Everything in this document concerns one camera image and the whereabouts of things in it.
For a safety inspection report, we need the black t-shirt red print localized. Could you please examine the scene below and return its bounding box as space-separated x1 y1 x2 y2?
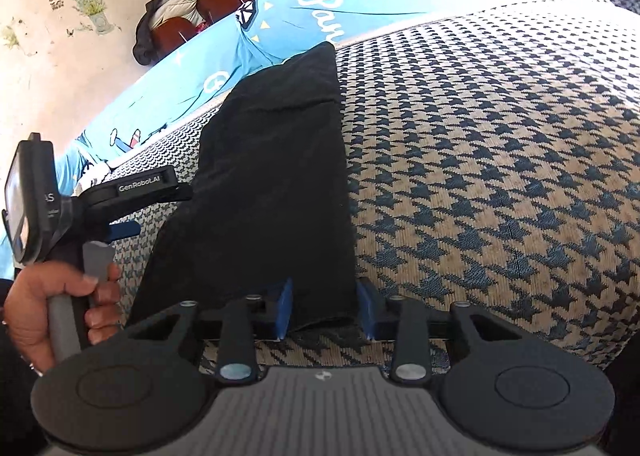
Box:
129 42 357 327

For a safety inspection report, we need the person's left hand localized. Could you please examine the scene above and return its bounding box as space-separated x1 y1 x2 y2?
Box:
2 261 123 377

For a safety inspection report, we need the brown wooden chair left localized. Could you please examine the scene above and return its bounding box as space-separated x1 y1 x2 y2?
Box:
151 18 198 56

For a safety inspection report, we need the houndstooth bed cover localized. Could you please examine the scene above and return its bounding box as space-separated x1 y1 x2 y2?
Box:
116 0 639 367

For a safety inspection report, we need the blue cartoon print quilt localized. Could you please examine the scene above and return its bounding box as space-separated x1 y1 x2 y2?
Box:
0 0 640 282

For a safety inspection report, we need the lavender pot wall sticker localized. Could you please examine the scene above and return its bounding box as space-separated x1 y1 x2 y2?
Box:
72 0 115 35

